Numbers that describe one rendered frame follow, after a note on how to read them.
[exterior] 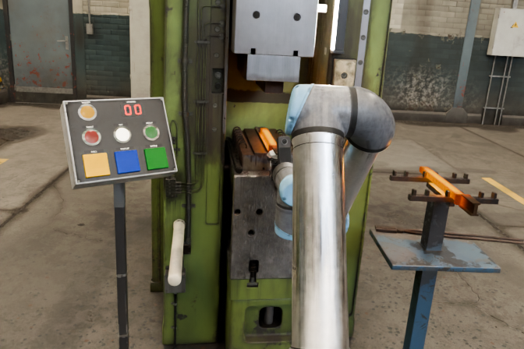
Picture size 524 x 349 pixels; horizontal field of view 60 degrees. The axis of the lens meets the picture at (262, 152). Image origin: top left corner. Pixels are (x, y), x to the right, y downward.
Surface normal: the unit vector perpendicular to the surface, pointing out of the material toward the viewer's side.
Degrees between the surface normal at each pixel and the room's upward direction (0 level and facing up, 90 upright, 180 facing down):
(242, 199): 90
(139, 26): 90
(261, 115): 90
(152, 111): 60
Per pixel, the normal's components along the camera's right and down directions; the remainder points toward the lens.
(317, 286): -0.21, -0.30
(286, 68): 0.14, 0.28
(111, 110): 0.50, -0.26
